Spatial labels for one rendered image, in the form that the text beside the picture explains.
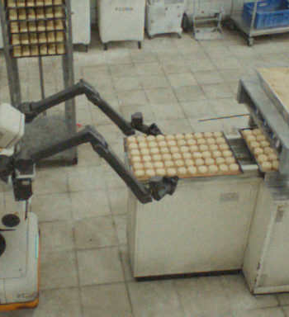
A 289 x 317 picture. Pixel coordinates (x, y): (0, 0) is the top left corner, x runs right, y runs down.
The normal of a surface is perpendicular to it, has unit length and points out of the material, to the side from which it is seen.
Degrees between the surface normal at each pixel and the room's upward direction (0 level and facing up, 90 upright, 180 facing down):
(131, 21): 93
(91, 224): 0
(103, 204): 0
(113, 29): 93
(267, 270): 90
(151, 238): 90
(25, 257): 0
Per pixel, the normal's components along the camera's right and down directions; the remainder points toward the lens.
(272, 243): 0.09, 0.56
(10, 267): 0.00, -0.83
